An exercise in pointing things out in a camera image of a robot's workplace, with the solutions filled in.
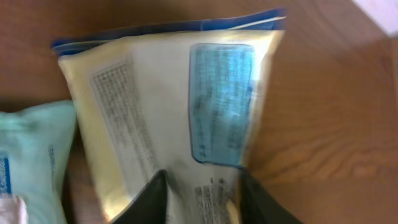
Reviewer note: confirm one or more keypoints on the yellow wet wipes pack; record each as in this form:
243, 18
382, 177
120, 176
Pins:
184, 97

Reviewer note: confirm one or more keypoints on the teal wipes pouch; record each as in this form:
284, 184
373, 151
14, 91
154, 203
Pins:
35, 147

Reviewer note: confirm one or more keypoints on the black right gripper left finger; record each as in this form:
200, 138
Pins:
150, 206

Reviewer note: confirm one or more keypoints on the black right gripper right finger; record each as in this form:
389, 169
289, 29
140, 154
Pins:
257, 206

